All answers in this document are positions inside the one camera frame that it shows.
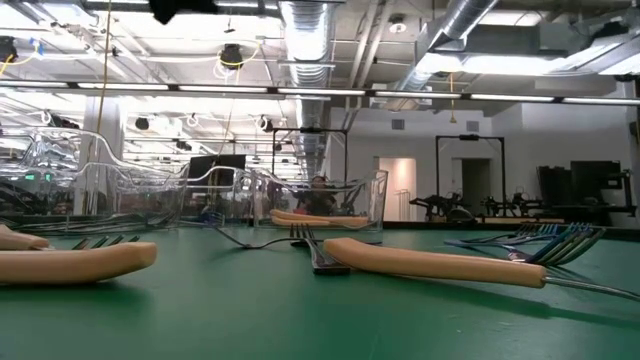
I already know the black ceiling device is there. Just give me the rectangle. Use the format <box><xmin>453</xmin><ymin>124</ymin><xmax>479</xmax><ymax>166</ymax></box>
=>
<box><xmin>0</xmin><ymin>34</ymin><xmax>19</xmax><ymax>65</ymax></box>
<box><xmin>218</xmin><ymin>42</ymin><xmax>246</xmax><ymax>70</ymax></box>

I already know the long ceiling light bar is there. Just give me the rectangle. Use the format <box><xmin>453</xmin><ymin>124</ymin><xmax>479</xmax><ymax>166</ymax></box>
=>
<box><xmin>0</xmin><ymin>79</ymin><xmax>640</xmax><ymax>107</ymax></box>

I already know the white column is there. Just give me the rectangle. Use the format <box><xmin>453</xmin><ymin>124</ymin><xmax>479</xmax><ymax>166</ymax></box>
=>
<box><xmin>73</xmin><ymin>107</ymin><xmax>125</xmax><ymax>216</ymax></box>

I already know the black monitor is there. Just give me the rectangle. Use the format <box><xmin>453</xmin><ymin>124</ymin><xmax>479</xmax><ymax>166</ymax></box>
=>
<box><xmin>187</xmin><ymin>153</ymin><xmax>247</xmax><ymax>187</ymax></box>

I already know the clear plastic bin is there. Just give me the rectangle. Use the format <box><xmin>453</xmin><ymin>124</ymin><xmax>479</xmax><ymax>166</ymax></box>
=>
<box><xmin>249</xmin><ymin>167</ymin><xmax>390</xmax><ymax>232</ymax></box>
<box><xmin>89</xmin><ymin>162</ymin><xmax>256</xmax><ymax>229</ymax></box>
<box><xmin>0</xmin><ymin>126</ymin><xmax>190</xmax><ymax>235</ymax></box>

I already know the person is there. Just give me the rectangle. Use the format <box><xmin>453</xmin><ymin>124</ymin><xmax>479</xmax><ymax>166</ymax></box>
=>
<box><xmin>298</xmin><ymin>174</ymin><xmax>339</xmax><ymax>217</ymax></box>

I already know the green table mat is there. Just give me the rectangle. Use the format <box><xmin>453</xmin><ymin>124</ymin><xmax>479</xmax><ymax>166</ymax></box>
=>
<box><xmin>0</xmin><ymin>219</ymin><xmax>640</xmax><ymax>360</ymax></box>

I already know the wooden top background table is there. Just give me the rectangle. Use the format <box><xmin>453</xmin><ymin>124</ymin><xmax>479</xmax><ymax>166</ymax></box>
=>
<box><xmin>474</xmin><ymin>215</ymin><xmax>566</xmax><ymax>225</ymax></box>

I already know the black monitor bank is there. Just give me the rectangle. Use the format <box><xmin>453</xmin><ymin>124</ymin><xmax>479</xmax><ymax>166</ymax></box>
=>
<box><xmin>536</xmin><ymin>158</ymin><xmax>637</xmax><ymax>221</ymax></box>

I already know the yellow hanging cable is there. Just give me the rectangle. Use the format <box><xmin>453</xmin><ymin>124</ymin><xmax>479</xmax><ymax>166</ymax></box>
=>
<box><xmin>94</xmin><ymin>0</ymin><xmax>114</xmax><ymax>136</ymax></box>

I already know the black frame stand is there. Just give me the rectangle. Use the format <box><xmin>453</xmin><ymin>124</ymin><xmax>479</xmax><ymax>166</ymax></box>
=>
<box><xmin>434</xmin><ymin>133</ymin><xmax>506</xmax><ymax>221</ymax></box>

